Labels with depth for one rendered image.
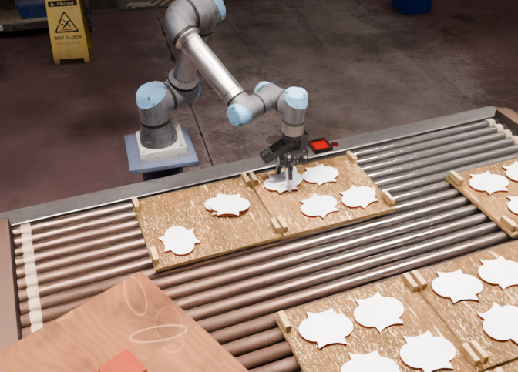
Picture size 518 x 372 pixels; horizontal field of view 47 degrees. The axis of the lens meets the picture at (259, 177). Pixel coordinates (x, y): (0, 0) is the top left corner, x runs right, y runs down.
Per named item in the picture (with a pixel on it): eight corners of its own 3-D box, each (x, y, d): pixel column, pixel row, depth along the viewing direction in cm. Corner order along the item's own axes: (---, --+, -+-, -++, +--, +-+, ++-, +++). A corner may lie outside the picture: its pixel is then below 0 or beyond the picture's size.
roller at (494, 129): (15, 243, 192) (12, 232, 189) (499, 130, 251) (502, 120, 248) (17, 253, 189) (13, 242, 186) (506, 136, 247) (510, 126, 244)
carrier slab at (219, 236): (132, 205, 202) (131, 201, 201) (244, 179, 214) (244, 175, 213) (155, 273, 175) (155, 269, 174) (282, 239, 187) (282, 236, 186)
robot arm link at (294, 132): (287, 128, 191) (278, 116, 197) (286, 140, 193) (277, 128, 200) (308, 125, 193) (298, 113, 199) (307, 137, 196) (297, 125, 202)
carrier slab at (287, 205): (247, 179, 214) (247, 175, 213) (348, 157, 226) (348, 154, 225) (284, 239, 187) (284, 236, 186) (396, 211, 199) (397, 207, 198)
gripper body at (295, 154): (307, 166, 203) (311, 135, 196) (284, 170, 200) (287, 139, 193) (298, 155, 209) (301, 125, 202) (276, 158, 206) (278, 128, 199)
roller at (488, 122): (15, 235, 196) (11, 223, 193) (491, 125, 254) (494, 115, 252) (16, 244, 192) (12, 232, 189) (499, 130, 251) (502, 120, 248)
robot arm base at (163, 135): (136, 135, 242) (132, 113, 236) (171, 125, 246) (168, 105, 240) (145, 153, 230) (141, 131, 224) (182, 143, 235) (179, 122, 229)
